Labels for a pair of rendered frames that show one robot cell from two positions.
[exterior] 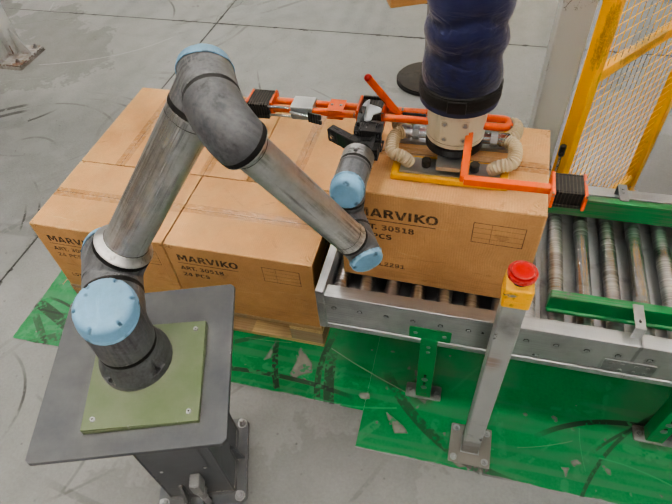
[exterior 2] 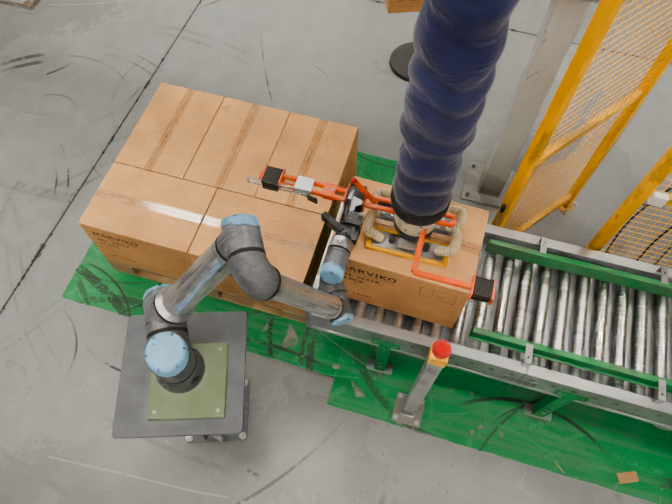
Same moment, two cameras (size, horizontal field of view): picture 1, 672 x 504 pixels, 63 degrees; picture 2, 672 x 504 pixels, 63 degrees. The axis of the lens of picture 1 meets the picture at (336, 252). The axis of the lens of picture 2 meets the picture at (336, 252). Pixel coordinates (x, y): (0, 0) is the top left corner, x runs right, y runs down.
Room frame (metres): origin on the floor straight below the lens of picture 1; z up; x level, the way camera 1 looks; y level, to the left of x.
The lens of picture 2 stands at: (0.18, -0.04, 2.93)
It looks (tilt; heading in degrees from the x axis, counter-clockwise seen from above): 62 degrees down; 358
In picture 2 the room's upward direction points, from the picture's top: straight up
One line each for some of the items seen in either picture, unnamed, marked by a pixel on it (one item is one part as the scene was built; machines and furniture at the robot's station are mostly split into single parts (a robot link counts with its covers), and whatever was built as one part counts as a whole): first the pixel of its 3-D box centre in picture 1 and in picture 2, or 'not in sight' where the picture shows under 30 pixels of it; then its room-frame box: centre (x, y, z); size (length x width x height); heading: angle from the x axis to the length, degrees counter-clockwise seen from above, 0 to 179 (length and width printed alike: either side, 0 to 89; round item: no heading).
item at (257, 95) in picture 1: (263, 101); (273, 176); (1.51, 0.18, 1.08); 0.08 x 0.07 x 0.05; 72
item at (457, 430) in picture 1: (470, 444); (408, 409); (0.78, -0.43, 0.01); 0.15 x 0.15 x 0.03; 72
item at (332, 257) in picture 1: (343, 223); (329, 249); (1.43, -0.04, 0.58); 0.70 x 0.03 x 0.06; 162
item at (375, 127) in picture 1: (366, 141); (348, 227); (1.26, -0.12, 1.08); 0.12 x 0.09 x 0.08; 162
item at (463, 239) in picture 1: (442, 204); (404, 253); (1.31, -0.37, 0.75); 0.60 x 0.40 x 0.40; 70
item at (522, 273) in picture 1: (521, 275); (441, 350); (0.78, -0.43, 1.02); 0.07 x 0.07 x 0.04
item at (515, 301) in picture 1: (489, 381); (421, 385); (0.78, -0.43, 0.50); 0.07 x 0.07 x 1.00; 72
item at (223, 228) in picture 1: (222, 194); (231, 193); (1.92, 0.50, 0.34); 1.20 x 1.00 x 0.40; 72
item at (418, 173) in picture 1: (449, 168); (408, 245); (1.23, -0.36, 0.98); 0.34 x 0.10 x 0.05; 72
